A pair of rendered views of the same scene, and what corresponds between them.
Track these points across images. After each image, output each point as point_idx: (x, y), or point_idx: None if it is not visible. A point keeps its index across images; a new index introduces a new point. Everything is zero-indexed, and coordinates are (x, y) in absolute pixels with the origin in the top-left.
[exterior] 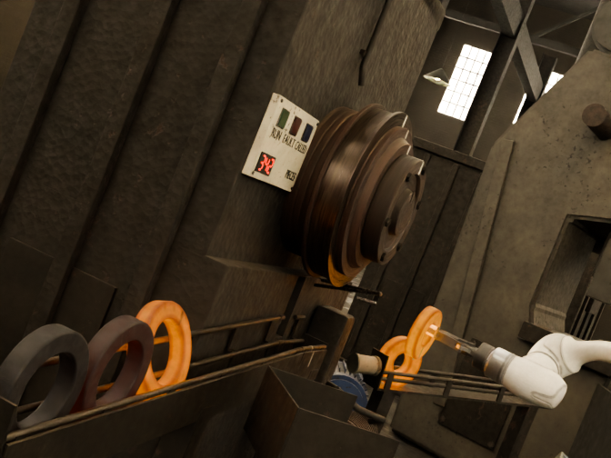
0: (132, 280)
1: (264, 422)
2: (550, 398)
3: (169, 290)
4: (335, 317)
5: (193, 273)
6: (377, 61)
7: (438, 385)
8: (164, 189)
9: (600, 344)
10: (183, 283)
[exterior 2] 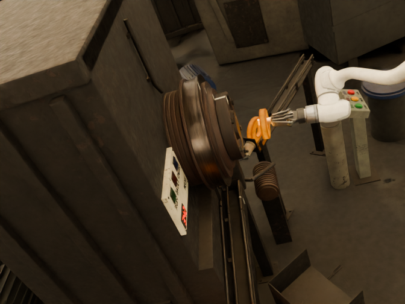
0: (176, 299)
1: None
2: (347, 115)
3: (194, 288)
4: None
5: (199, 278)
6: (149, 57)
7: None
8: (150, 263)
9: (353, 74)
10: (199, 283)
